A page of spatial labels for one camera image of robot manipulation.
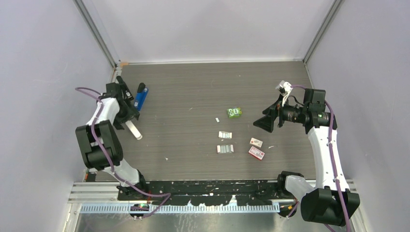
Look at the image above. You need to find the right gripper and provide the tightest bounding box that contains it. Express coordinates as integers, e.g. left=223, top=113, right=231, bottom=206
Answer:
left=253, top=94, right=308, bottom=132

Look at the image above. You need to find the white stapler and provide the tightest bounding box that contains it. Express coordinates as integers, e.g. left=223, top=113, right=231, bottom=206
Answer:
left=125, top=120, right=143, bottom=140

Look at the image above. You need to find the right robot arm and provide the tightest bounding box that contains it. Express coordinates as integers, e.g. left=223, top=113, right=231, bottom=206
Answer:
left=253, top=86, right=360, bottom=232

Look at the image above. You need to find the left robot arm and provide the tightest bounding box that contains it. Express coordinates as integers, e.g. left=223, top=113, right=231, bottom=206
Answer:
left=75, top=98, right=149, bottom=200

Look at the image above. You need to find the black stapler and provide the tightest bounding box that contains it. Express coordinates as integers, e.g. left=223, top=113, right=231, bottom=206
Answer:
left=116, top=75, right=134, bottom=101

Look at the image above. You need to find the blue stapler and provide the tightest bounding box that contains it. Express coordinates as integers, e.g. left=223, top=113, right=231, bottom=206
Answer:
left=134, top=83, right=149, bottom=111

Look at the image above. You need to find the white staple box sleeve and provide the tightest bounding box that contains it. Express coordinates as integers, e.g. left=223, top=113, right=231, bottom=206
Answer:
left=249, top=138, right=263, bottom=148

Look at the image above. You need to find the green owl eraser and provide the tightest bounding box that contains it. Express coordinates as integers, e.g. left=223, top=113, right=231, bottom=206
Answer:
left=227, top=107, right=242, bottom=118

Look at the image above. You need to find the red staple box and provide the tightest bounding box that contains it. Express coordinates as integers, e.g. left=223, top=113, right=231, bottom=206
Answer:
left=248, top=146, right=265, bottom=160

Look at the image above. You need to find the upper open staple tray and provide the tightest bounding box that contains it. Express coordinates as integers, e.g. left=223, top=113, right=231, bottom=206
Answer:
left=218, top=131, right=233, bottom=139

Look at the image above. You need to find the open staple tray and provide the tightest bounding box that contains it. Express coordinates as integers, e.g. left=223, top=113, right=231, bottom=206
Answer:
left=218, top=131, right=233, bottom=139
left=217, top=145, right=234, bottom=154

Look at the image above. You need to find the lower open staple tray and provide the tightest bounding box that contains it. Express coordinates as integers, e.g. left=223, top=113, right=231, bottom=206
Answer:
left=217, top=145, right=234, bottom=154

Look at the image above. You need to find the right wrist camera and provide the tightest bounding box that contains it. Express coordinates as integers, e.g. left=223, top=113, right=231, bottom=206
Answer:
left=276, top=80, right=293, bottom=106

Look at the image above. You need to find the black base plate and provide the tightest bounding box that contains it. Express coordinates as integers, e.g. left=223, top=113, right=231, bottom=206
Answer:
left=117, top=180, right=294, bottom=206

